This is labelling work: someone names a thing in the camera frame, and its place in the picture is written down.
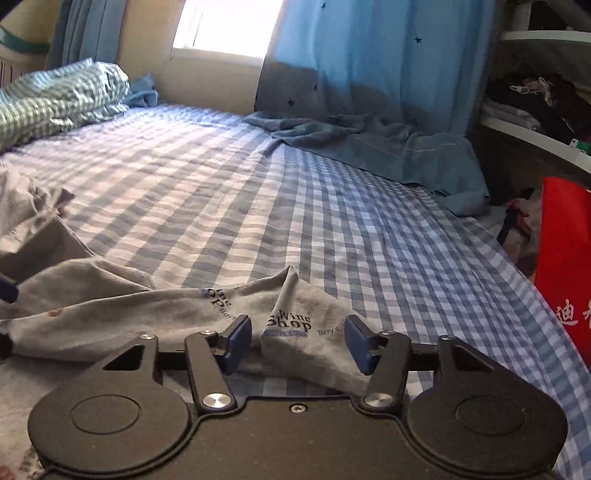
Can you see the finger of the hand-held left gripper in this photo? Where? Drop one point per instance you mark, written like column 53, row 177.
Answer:
column 6, row 290

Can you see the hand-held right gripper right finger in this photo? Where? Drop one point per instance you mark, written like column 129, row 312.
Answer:
column 358, row 344

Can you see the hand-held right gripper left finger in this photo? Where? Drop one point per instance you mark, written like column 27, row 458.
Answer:
column 236, row 344

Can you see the grey printed pants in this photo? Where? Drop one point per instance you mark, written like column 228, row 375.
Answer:
column 115, row 300

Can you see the blue checked bed sheet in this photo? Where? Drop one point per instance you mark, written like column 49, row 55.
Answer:
column 231, row 184

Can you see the green checked quilt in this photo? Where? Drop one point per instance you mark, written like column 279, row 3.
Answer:
column 55, row 99

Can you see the red bag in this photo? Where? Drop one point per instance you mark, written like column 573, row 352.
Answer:
column 565, row 258

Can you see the small blue cloth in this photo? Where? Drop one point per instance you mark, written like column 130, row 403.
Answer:
column 144, row 93

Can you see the plain blue curtain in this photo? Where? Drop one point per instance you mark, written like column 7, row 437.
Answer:
column 85, row 30

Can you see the white shelf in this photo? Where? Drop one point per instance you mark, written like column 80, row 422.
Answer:
column 535, row 124

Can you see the blue star curtain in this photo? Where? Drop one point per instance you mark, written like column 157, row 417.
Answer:
column 369, row 60

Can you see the pile of clothes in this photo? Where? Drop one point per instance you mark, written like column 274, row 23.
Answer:
column 535, row 104

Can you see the window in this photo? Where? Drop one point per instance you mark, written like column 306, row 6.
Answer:
column 226, row 27

